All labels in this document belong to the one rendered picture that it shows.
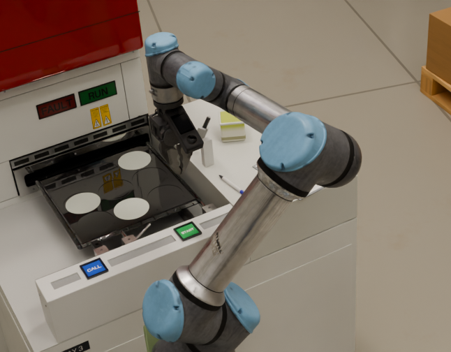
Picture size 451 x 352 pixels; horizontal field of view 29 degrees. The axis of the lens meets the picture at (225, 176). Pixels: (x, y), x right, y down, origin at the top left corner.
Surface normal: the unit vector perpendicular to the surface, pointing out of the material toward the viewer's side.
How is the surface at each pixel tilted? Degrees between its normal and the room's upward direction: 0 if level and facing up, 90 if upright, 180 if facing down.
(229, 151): 0
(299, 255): 90
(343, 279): 90
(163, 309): 57
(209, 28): 0
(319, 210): 90
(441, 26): 90
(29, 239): 0
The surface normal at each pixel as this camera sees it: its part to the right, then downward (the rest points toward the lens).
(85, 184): -0.07, -0.81
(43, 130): 0.48, 0.48
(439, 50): -0.90, 0.31
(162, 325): -0.72, -0.12
